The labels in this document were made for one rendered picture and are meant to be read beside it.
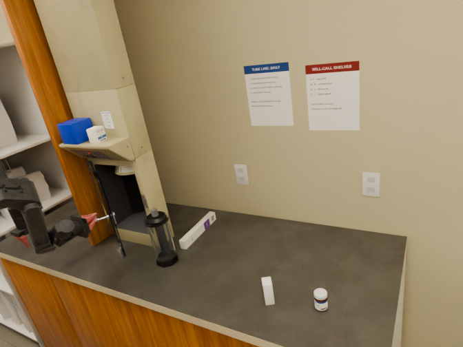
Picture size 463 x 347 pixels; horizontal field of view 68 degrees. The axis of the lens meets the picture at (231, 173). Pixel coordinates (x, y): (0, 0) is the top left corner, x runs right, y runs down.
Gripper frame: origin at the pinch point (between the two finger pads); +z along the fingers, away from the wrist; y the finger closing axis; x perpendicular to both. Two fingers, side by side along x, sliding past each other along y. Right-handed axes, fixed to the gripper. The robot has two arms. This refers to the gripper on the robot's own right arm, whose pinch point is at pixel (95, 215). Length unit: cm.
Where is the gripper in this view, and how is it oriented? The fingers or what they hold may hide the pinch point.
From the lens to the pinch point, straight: 165.0
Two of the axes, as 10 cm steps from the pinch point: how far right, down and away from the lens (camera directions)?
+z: 4.9, -4.1, 7.7
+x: -8.5, -0.6, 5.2
